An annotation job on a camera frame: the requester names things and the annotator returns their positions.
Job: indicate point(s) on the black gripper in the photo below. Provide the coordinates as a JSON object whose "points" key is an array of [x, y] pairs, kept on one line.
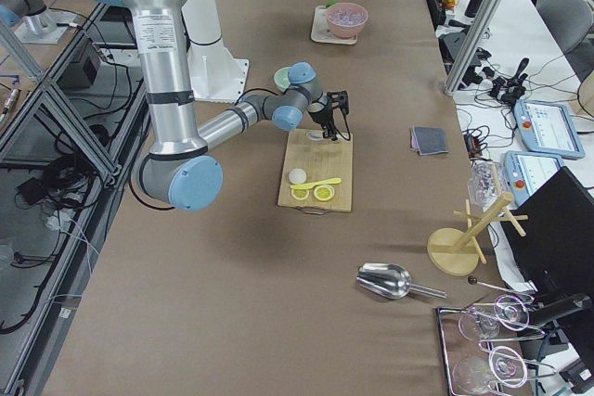
{"points": [[319, 116]]}

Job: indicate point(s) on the white ceramic spoon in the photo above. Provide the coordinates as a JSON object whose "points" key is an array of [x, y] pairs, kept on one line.
{"points": [[314, 136]]}

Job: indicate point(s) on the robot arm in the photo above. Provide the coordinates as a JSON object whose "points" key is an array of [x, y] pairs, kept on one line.
{"points": [[178, 168]]}

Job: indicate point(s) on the mint green bowl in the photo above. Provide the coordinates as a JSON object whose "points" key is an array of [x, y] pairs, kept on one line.
{"points": [[281, 79]]}

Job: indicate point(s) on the pink bowl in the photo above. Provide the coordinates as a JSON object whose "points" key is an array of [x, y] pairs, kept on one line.
{"points": [[343, 31]]}

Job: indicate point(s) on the clear ice cubes pile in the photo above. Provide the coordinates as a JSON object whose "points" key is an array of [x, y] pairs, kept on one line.
{"points": [[347, 17]]}

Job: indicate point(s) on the metal ice scoop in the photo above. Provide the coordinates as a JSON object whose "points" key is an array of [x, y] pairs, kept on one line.
{"points": [[392, 281]]}

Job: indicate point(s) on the wooden cutting board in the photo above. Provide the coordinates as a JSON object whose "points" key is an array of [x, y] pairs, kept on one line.
{"points": [[321, 160]]}

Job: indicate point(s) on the yellow plastic knife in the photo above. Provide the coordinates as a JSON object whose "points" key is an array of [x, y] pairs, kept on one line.
{"points": [[311, 185]]}

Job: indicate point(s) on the white steamed bun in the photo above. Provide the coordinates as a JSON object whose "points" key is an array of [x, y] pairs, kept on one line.
{"points": [[297, 176]]}

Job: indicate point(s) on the upper lemon slice stack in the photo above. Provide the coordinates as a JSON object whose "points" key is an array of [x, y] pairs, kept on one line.
{"points": [[324, 193]]}

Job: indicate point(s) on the lower lemon slice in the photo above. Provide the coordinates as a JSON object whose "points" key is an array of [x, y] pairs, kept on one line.
{"points": [[300, 194]]}

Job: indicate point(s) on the grey folded cloth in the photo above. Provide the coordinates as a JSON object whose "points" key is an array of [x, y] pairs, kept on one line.
{"points": [[428, 140]]}

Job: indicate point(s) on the cream rabbit tray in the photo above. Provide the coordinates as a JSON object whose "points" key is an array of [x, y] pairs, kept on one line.
{"points": [[320, 32]]}

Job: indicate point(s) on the wooden mug tree stand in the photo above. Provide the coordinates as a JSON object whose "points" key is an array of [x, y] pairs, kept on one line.
{"points": [[458, 253]]}

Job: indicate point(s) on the blue teach pendant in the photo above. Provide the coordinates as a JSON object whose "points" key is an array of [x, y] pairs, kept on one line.
{"points": [[528, 171], [547, 128]]}

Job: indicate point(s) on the black monitor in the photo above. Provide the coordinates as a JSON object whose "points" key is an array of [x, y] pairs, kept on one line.
{"points": [[556, 254]]}

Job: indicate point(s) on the grey office chair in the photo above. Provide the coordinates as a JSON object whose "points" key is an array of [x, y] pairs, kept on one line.
{"points": [[568, 21]]}

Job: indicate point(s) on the glass cup rack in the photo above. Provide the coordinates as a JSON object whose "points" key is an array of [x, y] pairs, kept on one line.
{"points": [[480, 347]]}

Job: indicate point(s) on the metal cutting board handle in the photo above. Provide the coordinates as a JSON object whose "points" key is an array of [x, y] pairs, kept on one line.
{"points": [[313, 211]]}

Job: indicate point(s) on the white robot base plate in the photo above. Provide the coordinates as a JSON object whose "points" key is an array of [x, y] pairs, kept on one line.
{"points": [[215, 75]]}

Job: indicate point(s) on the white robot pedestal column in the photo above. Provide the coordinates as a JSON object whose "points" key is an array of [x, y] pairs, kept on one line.
{"points": [[202, 22]]}

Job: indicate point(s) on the aluminium frame post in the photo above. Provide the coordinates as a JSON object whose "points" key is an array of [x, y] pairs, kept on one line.
{"points": [[485, 13]]}

